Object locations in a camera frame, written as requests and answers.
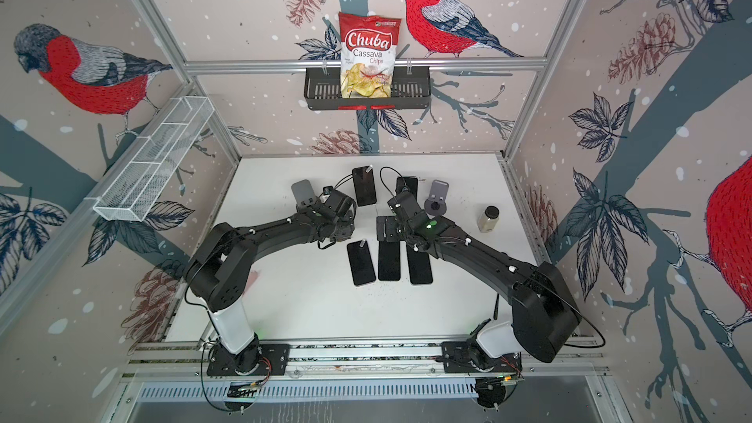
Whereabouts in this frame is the black phone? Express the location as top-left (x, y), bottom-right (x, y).
top-left (378, 242), bottom-right (401, 281)
top-left (352, 166), bottom-right (377, 208)
top-left (396, 176), bottom-right (418, 199)
top-left (407, 247), bottom-right (433, 285)

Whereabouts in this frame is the grey round phone stand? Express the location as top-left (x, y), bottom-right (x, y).
top-left (424, 179), bottom-right (450, 217)

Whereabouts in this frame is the purple edged phone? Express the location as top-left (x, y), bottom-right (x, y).
top-left (347, 239), bottom-right (376, 286)

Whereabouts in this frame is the wooden round phone stand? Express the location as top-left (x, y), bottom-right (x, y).
top-left (291, 179), bottom-right (318, 211)

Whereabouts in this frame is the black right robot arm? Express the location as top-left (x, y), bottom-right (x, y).
top-left (388, 191), bottom-right (582, 372)

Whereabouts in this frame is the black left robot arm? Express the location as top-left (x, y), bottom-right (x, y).
top-left (185, 188), bottom-right (356, 375)

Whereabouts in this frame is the yellow liquid jar black lid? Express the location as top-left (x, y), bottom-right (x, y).
top-left (478, 206), bottom-right (501, 233)

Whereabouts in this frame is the red cassava chips bag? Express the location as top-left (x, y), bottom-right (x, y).
top-left (339, 13), bottom-right (401, 99)

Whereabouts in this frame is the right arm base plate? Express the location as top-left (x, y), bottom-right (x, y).
top-left (436, 341), bottom-right (522, 375)

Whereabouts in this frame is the black wall basket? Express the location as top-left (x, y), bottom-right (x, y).
top-left (304, 67), bottom-right (432, 111)

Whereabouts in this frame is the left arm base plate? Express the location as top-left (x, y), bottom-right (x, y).
top-left (207, 344), bottom-right (291, 377)

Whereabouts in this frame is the white wire mesh basket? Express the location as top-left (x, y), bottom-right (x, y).
top-left (93, 96), bottom-right (215, 221)

